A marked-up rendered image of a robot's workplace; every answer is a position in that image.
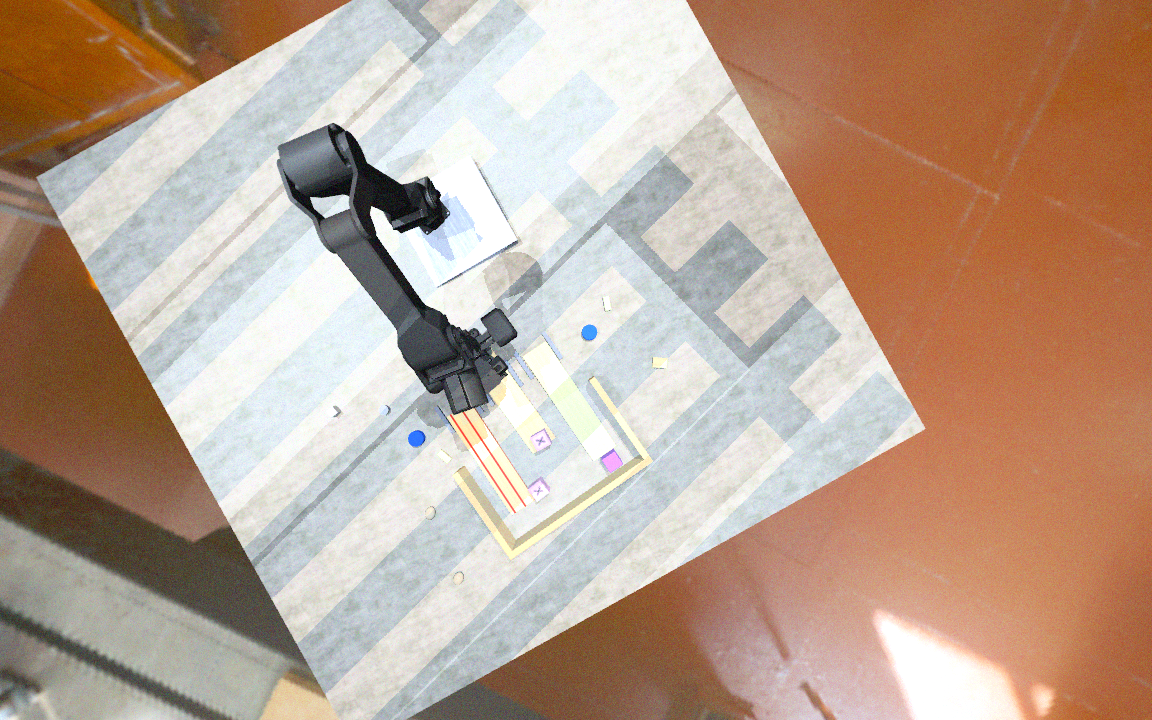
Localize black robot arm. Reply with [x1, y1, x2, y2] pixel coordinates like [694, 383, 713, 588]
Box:
[276, 123, 508, 415]

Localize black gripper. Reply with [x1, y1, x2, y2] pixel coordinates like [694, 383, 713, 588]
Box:
[415, 308, 518, 394]

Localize cream strip with red stripes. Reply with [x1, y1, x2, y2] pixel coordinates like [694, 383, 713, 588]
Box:
[447, 408, 498, 458]

